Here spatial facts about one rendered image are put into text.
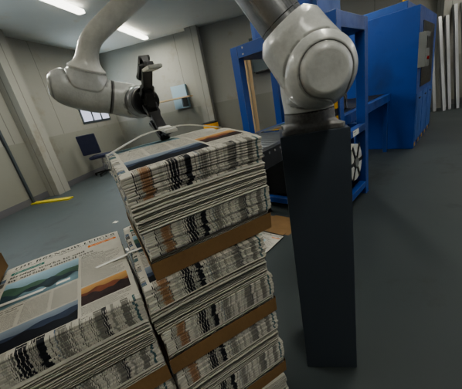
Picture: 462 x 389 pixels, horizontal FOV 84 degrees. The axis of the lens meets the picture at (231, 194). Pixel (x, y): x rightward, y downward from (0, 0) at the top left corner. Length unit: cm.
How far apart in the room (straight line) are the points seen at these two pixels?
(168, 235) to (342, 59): 47
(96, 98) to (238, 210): 56
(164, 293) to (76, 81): 63
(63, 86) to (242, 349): 85
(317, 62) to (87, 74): 62
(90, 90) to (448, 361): 163
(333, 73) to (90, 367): 71
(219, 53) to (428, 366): 719
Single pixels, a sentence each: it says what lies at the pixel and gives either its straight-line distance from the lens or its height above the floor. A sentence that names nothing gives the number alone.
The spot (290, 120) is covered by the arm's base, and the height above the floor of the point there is 104.
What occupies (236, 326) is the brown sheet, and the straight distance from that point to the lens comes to 69.
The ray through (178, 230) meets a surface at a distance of 51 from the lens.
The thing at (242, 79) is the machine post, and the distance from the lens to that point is 259.
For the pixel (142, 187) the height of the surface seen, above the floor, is 103.
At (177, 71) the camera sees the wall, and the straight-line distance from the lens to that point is 787.
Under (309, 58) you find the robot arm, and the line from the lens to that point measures 58.
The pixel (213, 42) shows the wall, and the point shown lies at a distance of 767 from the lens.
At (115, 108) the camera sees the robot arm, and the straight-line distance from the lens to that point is 92.
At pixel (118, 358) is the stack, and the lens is 61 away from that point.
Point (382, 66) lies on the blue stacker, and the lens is 444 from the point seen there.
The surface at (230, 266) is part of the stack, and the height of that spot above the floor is 79.
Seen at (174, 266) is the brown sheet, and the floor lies 85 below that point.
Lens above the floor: 114
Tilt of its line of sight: 20 degrees down
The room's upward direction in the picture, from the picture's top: 11 degrees counter-clockwise
